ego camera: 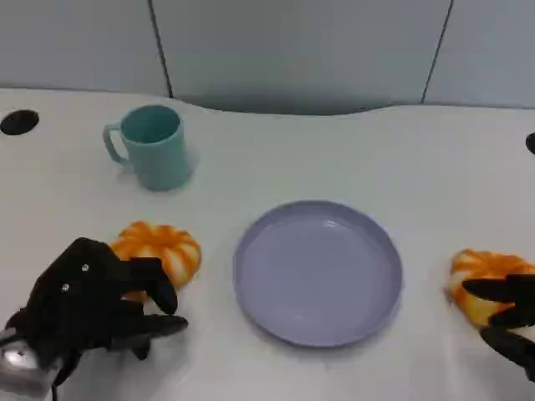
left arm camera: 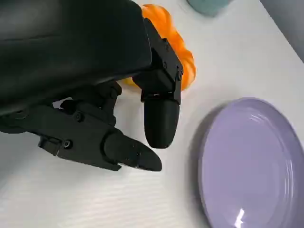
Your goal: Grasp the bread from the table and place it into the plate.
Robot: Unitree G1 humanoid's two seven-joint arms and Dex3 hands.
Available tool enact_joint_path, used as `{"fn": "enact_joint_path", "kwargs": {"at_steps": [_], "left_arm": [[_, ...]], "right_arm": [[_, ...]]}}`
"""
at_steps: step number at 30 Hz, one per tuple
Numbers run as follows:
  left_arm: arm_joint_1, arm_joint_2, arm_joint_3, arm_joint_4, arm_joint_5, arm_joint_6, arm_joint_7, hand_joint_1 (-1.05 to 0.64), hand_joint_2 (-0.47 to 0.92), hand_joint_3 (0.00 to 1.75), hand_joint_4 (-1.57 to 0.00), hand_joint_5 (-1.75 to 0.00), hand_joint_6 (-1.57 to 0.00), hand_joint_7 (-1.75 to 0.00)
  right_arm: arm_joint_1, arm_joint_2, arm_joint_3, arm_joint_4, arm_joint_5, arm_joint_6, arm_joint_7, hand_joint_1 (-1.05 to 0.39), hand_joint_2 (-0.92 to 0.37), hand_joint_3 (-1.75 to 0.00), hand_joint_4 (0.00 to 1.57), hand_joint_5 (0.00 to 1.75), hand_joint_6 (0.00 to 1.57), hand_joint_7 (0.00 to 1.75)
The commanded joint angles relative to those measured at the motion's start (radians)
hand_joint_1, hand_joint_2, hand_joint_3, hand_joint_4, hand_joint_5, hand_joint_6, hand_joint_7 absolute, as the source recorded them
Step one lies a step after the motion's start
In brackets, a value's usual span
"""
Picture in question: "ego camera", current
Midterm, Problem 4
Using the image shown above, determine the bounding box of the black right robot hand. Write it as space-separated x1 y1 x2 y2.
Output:
461 273 535 383

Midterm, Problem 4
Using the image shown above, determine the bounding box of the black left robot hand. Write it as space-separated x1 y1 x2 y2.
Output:
62 256 190 363

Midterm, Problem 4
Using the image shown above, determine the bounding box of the orange white toy bread roll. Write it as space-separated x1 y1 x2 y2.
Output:
109 221 202 304
446 248 535 329

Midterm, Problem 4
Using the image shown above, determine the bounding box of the pale green mug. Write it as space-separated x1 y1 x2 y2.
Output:
102 104 195 192

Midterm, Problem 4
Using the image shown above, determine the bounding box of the lilac plate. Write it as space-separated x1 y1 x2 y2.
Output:
232 200 404 348

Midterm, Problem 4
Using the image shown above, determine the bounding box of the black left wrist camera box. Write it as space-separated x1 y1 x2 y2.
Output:
23 236 131 335

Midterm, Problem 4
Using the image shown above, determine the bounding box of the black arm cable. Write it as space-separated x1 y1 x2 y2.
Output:
48 348 83 401

